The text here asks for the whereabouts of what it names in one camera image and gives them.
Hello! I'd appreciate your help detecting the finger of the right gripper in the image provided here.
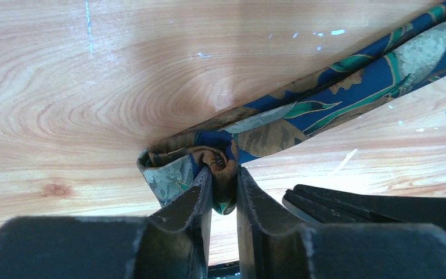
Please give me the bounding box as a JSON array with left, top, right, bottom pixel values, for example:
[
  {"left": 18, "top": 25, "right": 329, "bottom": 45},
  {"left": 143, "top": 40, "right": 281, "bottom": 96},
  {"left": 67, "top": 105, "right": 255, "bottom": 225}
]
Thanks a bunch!
[
  {"left": 293, "top": 184, "right": 446, "bottom": 224},
  {"left": 282, "top": 189, "right": 446, "bottom": 263}
]

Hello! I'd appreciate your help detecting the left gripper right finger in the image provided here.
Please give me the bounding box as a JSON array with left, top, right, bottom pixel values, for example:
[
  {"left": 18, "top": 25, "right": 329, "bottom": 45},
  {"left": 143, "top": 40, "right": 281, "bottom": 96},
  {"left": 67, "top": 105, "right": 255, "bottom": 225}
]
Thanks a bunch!
[{"left": 237, "top": 167, "right": 446, "bottom": 278}]

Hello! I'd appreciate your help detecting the blue green brown tie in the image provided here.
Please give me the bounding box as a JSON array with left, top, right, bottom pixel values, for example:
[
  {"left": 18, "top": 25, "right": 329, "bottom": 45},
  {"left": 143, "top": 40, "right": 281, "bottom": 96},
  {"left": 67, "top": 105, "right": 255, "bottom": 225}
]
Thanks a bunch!
[{"left": 137, "top": 1, "right": 446, "bottom": 215}]

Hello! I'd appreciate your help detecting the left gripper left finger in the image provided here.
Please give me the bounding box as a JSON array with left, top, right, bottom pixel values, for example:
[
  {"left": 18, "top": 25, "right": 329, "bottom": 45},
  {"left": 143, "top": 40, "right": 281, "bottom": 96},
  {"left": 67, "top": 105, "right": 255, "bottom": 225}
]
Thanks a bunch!
[{"left": 0, "top": 168, "right": 213, "bottom": 278}]

